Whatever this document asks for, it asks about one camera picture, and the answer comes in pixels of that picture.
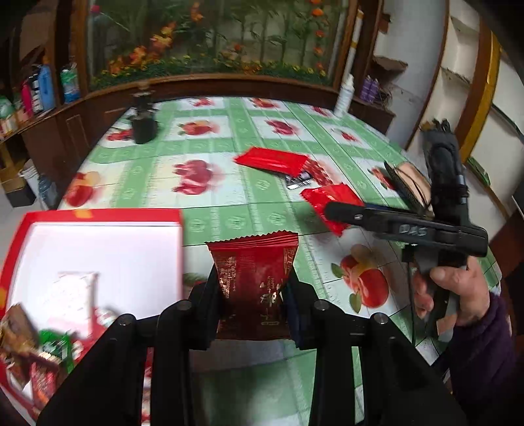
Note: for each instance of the person's right hand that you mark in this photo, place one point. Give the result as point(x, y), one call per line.
point(470, 288)

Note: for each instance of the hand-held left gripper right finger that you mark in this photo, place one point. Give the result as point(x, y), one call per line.
point(297, 327)

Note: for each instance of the tan and black packet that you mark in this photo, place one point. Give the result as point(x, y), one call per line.
point(409, 180)

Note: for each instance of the black white snack packet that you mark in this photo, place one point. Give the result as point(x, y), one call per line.
point(299, 181)

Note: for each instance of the green bag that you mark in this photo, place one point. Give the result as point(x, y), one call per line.
point(7, 114)

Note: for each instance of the brown snack packet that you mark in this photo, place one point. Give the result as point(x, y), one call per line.
point(16, 331)

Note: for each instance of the person's right forearm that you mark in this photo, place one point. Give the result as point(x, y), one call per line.
point(483, 352)

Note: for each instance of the purple bottle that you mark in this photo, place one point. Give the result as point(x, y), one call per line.
point(374, 90)
point(366, 88)

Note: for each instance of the black cup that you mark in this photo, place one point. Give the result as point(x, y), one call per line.
point(143, 130)

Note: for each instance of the dark red printed snack packet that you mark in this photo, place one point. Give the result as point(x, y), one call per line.
point(43, 379)

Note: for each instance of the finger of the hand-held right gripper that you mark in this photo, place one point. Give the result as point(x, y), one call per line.
point(385, 208)
point(356, 215)

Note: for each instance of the pink white snack packet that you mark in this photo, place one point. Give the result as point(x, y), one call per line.
point(69, 299)

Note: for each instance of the cardboard box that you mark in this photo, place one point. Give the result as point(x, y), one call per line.
point(12, 180)

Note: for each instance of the teal package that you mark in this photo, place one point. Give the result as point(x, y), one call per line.
point(70, 84)

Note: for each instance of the blue package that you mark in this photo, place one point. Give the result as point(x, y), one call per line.
point(45, 88)

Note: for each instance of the white roll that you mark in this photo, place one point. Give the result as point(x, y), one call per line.
point(344, 96)

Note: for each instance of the green fruit print tablecloth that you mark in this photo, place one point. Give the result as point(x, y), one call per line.
point(245, 192)

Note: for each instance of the white bucket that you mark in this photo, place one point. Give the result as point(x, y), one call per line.
point(28, 176)

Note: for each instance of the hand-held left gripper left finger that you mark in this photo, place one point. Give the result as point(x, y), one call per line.
point(211, 297)

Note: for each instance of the small black holder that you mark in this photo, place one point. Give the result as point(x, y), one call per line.
point(142, 100)

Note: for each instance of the red box with white inside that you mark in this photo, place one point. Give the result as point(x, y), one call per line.
point(102, 245)

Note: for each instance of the large flat red packet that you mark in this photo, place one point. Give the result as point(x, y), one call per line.
point(270, 159)

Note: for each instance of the rolled paper tube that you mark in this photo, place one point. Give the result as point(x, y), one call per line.
point(356, 39)

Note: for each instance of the dark red patterned snack packet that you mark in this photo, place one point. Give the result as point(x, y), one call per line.
point(318, 171)

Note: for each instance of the blue water bottle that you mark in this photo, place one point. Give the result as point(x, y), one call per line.
point(47, 191)

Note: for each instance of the dark red zigzag snack packet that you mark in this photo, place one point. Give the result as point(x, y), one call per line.
point(249, 282)

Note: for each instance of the floral picture panel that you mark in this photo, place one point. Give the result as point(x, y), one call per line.
point(229, 37)

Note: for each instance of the plain red snack packet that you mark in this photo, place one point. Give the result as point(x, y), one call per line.
point(323, 198)

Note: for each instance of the green snack packet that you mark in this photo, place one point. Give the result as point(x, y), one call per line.
point(53, 346)

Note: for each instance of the white wall shelf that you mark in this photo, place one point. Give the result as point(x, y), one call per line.
point(458, 53)

